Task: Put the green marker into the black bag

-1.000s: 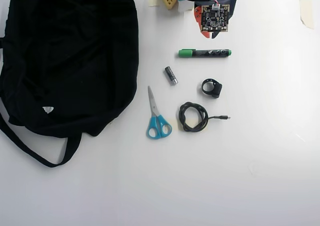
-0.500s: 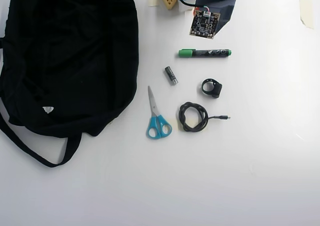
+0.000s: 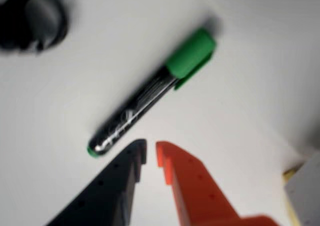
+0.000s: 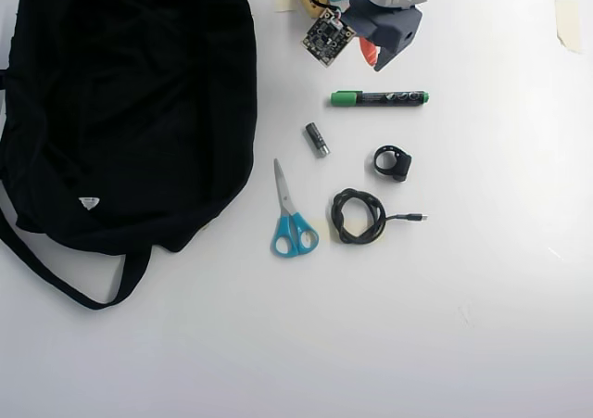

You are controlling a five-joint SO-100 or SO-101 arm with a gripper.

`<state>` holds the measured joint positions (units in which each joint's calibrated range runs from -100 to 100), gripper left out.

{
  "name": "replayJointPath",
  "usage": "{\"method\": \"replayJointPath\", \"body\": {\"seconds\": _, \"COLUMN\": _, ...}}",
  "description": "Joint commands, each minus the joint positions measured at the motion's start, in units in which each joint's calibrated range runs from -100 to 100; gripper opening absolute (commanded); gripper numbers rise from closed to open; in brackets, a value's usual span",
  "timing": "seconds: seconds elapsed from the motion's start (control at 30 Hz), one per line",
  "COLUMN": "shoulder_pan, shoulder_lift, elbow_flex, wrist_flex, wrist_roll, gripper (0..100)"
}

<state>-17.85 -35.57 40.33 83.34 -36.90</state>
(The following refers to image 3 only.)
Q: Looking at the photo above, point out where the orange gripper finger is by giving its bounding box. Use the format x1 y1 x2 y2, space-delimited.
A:
155 140 281 226

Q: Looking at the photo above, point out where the green capped black marker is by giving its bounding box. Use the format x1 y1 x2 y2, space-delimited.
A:
86 27 218 159

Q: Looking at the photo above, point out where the black bag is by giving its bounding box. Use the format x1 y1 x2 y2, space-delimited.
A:
0 0 69 58

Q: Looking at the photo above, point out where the grey box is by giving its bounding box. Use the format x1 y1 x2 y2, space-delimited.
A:
284 151 320 226

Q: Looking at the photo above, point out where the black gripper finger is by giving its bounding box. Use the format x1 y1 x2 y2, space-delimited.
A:
46 138 148 226

